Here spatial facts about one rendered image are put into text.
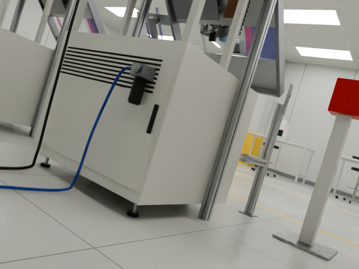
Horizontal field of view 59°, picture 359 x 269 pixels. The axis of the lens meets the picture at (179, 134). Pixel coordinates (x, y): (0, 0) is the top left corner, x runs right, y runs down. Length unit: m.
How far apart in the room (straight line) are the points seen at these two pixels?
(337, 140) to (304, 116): 7.20
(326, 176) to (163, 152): 0.81
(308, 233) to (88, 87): 1.15
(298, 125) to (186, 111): 7.73
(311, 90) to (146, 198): 8.04
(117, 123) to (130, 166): 0.18
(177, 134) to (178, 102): 0.11
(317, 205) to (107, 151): 0.96
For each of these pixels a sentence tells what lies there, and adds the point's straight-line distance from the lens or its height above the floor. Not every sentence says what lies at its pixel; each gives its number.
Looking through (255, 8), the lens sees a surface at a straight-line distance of 1.77.
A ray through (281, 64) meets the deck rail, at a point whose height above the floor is 0.83.
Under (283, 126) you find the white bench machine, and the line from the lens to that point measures 7.50.
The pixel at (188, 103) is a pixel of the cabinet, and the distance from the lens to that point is 1.13.
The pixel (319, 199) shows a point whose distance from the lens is 1.60.
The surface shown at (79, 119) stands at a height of 0.26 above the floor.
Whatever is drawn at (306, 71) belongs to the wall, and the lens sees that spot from 9.12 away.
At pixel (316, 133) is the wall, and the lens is 8.65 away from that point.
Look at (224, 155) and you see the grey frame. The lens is 1.37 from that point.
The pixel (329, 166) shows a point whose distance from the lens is 1.60.
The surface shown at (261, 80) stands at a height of 0.75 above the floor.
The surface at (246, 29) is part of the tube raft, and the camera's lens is 1.85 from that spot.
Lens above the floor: 0.33
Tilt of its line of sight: 1 degrees down
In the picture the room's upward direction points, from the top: 17 degrees clockwise
